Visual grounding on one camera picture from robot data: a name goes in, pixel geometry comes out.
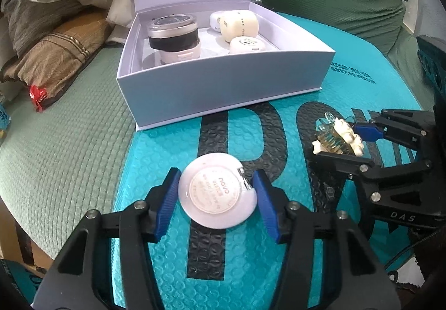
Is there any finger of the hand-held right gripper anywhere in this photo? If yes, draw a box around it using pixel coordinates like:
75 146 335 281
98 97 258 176
312 151 434 208
353 108 436 154

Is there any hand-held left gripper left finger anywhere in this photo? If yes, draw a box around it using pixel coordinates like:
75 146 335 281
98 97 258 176
31 167 182 310

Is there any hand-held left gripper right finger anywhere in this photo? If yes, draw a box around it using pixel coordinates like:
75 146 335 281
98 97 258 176
251 170 401 310

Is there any amber flower hair claw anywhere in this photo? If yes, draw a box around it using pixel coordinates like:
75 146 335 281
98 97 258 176
312 111 366 157

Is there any clear round compact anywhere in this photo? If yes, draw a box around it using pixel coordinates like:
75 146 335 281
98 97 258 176
177 153 258 230

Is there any white gift box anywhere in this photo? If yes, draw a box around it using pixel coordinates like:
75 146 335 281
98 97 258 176
116 0 336 132

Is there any small pale pink compact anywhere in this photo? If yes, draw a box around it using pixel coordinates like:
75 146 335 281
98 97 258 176
229 36 266 56

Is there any cream jar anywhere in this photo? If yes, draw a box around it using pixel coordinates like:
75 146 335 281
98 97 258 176
219 10 259 43

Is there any black jar with silver lid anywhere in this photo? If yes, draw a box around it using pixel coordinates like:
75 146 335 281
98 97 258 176
147 13 200 52

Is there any white domed jar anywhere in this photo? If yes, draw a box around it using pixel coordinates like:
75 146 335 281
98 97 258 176
209 11 227 33

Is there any person's right forearm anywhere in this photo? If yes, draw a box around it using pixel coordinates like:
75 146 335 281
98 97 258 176
413 226 446 286

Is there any teal bubble mailer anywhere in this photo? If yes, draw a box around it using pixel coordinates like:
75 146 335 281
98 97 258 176
111 12 424 310

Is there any green quilted sofa cover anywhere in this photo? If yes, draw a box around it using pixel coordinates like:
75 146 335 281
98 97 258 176
0 0 419 262

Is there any red plastic tag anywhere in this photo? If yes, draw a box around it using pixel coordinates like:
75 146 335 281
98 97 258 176
29 85 47 112

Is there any glass jar with blue label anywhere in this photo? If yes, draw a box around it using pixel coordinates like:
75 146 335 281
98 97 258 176
0 103 11 143

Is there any brown striped pillow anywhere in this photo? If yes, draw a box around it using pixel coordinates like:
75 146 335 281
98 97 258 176
0 19 112 101

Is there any grey-brown knitted cloth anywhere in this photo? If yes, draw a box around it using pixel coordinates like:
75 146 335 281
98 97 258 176
0 0 84 60

